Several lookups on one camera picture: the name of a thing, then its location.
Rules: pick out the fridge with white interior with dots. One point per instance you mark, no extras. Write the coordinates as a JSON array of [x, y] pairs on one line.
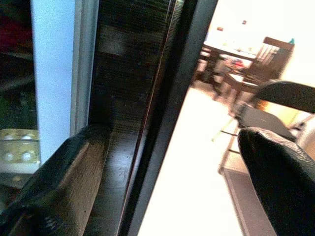
[[54, 73]]

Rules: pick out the grey floor mat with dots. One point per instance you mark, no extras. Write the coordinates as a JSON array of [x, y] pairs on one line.
[[246, 204]]

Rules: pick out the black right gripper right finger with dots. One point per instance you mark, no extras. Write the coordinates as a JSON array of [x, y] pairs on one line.
[[283, 184]]

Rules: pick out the round white marble table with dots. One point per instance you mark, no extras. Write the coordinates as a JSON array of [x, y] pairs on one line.
[[231, 52]]

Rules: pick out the dark wooden dining chair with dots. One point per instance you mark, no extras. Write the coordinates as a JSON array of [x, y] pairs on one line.
[[275, 56], [236, 83]]

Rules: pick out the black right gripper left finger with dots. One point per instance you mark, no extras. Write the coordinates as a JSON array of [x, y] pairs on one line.
[[56, 177]]

